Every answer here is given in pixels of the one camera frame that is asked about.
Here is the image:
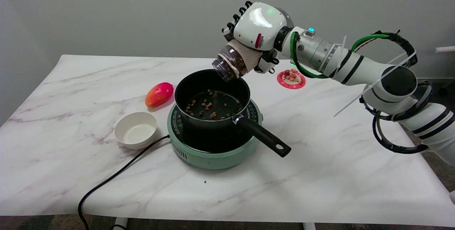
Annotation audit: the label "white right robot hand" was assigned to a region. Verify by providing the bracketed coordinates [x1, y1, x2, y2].
[221, 1, 295, 74]

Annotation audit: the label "clear jar with brown contents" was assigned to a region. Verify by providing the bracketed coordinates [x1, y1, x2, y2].
[212, 40, 263, 82]

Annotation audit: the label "pink coaster with toy figures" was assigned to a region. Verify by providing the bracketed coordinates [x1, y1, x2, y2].
[277, 69, 306, 90]

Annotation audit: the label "brown food pieces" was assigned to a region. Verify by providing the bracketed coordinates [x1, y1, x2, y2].
[184, 90, 242, 119]

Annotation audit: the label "red orange mango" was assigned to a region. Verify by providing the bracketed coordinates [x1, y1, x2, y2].
[145, 82, 174, 108]

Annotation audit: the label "green induction cooker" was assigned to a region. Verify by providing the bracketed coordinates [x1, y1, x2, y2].
[167, 98, 263, 170]

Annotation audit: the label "white bowl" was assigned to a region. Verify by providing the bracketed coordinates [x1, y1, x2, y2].
[114, 112, 158, 150]

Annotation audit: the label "black saucepan with handle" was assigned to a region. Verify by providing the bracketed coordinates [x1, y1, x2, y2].
[174, 69, 292, 158]

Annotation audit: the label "black power cable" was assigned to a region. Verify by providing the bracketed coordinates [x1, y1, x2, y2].
[77, 135, 171, 230]

